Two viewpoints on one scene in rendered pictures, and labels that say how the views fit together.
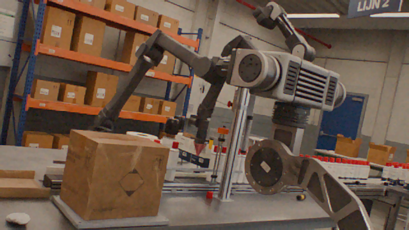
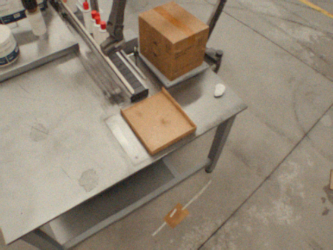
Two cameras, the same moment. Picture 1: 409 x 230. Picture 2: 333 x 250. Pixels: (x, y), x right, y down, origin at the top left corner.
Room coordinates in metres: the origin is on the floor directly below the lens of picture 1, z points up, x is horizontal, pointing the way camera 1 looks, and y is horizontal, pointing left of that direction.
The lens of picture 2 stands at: (1.46, 1.57, 2.01)
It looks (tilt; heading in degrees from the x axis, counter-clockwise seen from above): 56 degrees down; 270
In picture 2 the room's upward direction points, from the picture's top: 4 degrees clockwise
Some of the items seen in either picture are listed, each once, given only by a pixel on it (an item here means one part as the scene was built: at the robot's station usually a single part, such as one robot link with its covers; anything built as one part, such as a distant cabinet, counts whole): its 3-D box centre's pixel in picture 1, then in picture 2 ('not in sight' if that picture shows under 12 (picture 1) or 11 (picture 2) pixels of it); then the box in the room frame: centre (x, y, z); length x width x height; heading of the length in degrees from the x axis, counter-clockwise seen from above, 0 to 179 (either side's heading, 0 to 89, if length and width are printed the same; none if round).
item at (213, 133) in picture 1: (238, 142); not in sight; (4.41, -0.42, 0.91); 0.60 x 0.40 x 0.22; 139
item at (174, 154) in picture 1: (172, 161); (88, 18); (1.98, 0.12, 0.98); 0.05 x 0.05 x 0.20
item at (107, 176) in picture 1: (114, 172); (172, 40); (1.47, 0.30, 0.99); 0.30 x 0.24 x 0.27; 132
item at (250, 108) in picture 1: (244, 96); not in sight; (2.11, -0.19, 1.38); 0.17 x 0.10 x 0.19; 2
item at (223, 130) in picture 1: (215, 154); not in sight; (2.08, -0.09, 1.05); 0.10 x 0.04 x 0.33; 37
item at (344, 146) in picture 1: (347, 145); not in sight; (7.31, -2.74, 0.97); 0.47 x 0.41 x 0.37; 132
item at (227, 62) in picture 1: (231, 68); not in sight; (1.34, -0.06, 1.45); 0.09 x 0.08 x 0.12; 136
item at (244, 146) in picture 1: (246, 134); not in sight; (2.13, -0.24, 1.18); 0.04 x 0.04 x 0.21
